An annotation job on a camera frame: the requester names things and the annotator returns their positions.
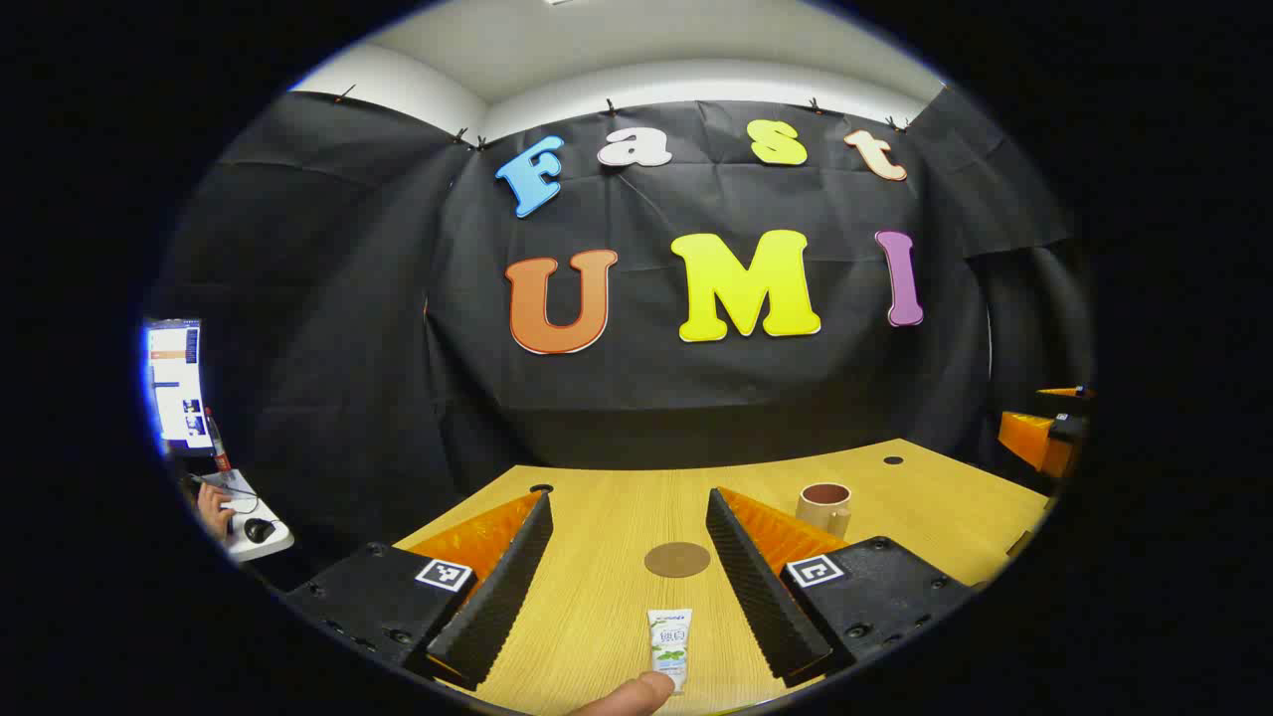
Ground black backdrop cloth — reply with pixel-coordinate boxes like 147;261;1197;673
149;89;1095;588

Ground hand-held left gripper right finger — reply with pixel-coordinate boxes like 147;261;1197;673
705;486;978;689

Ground wooden desktop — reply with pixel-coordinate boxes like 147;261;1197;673
393;438;1053;716

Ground white side desk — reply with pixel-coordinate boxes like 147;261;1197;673
204;469;295;564

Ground white toothpaste tube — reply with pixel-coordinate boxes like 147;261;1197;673
647;609;693;694

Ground computer monitor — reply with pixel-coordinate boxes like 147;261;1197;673
144;318;215;456

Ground round brown coaster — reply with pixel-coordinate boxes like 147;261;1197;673
643;542;712;580

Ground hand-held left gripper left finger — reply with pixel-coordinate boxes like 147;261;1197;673
281;490;555;692

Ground red bottle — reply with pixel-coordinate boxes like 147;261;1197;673
204;408;232;474

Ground beige cup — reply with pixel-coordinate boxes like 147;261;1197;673
796;482;853;541

